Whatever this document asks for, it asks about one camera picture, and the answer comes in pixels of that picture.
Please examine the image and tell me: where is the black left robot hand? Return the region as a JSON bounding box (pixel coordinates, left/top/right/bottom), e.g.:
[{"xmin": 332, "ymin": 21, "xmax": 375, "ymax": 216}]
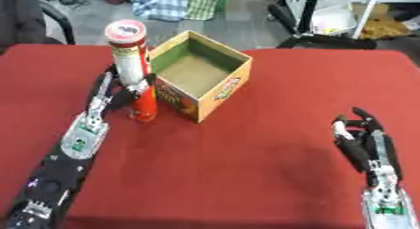
[{"xmin": 85, "ymin": 64, "xmax": 159, "ymax": 118}]

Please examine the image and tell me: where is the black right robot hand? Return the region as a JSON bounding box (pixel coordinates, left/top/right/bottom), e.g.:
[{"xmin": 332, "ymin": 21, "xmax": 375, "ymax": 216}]
[{"xmin": 329, "ymin": 106, "xmax": 404, "ymax": 188}]

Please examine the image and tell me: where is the red and white cylindrical bottle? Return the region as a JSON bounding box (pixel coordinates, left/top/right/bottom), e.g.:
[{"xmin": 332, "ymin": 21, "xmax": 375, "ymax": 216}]
[{"xmin": 103, "ymin": 19, "xmax": 161, "ymax": 124}]

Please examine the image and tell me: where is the tan cardboard box green inside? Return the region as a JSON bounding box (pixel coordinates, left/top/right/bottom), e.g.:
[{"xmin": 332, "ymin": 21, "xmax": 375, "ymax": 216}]
[{"xmin": 145, "ymin": 30, "xmax": 255, "ymax": 124}]

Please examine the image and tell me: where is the cardboard box with yellow filling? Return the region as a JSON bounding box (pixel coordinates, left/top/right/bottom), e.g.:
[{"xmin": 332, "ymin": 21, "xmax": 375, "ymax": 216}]
[{"xmin": 349, "ymin": 2, "xmax": 419, "ymax": 41}]

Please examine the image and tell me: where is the black chair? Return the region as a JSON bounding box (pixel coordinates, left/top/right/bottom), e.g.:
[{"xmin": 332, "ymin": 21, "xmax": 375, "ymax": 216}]
[{"xmin": 0, "ymin": 0, "xmax": 78, "ymax": 55}]

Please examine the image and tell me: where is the blue checked cloth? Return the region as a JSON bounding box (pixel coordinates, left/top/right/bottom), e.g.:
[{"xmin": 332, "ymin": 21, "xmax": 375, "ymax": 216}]
[{"xmin": 123, "ymin": 0, "xmax": 192, "ymax": 23}]

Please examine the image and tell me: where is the white table leg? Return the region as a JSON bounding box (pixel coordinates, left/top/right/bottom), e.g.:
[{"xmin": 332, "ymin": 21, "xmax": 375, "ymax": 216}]
[{"xmin": 351, "ymin": 0, "xmax": 384, "ymax": 40}]

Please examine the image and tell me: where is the black tripod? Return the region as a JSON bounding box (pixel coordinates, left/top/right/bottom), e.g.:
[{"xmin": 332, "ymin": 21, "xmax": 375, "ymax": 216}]
[{"xmin": 265, "ymin": 0, "xmax": 380, "ymax": 50}]

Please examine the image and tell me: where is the green checked cloth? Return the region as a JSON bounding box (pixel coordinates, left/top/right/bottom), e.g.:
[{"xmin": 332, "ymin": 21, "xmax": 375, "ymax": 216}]
[{"xmin": 184, "ymin": 0, "xmax": 230, "ymax": 22}]

